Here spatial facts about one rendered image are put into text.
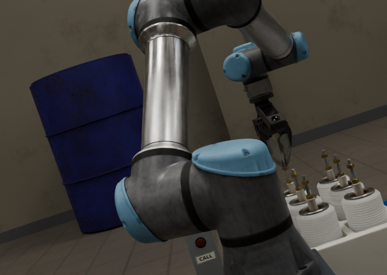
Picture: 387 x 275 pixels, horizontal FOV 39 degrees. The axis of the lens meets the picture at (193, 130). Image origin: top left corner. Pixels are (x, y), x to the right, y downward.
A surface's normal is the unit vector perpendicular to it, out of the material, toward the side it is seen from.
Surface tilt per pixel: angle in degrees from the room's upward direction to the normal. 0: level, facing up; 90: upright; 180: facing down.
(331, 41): 90
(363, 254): 90
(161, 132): 54
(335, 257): 90
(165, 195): 65
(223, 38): 90
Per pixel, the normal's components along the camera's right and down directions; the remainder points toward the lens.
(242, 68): -0.36, 0.19
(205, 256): 0.04, 0.07
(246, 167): 0.25, -0.05
